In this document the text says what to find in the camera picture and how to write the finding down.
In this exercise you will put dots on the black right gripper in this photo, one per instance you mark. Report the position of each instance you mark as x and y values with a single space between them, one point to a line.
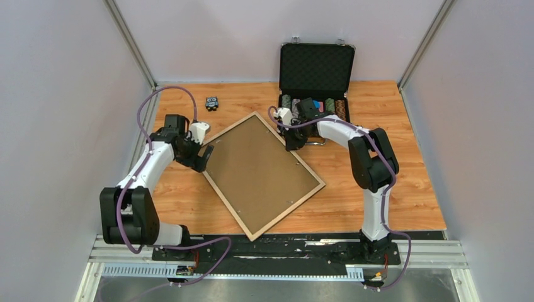
293 144

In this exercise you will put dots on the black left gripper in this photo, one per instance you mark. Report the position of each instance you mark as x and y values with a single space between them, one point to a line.
191 161

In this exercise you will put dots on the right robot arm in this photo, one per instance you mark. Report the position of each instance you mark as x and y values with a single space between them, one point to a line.
373 162

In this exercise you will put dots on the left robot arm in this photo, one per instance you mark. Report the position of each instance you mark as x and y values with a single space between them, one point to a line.
128 213

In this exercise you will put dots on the grey purple chip column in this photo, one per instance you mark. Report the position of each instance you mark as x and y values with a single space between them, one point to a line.
294 108

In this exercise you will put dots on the dark green chip column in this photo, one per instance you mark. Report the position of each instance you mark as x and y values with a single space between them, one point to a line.
286 101

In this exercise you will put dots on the green poker chip column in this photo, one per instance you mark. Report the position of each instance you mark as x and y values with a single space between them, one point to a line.
329 104

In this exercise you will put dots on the orange brown chip column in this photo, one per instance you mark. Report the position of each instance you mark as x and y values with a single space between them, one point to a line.
341 110

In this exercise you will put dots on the small blue owl toy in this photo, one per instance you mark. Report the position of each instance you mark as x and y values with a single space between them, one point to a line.
212 103

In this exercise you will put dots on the black poker chip case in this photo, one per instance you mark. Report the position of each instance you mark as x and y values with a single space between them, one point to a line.
316 71

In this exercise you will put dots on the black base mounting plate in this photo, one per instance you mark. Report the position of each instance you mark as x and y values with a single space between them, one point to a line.
286 254

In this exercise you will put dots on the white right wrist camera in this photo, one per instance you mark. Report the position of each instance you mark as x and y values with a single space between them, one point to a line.
283 117

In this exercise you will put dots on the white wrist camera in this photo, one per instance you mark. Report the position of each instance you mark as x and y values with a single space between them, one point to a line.
199 131
283 117

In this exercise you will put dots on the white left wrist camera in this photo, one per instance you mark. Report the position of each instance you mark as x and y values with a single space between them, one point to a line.
199 131

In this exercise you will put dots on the aluminium front rail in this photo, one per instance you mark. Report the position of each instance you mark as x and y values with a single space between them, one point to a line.
420 254

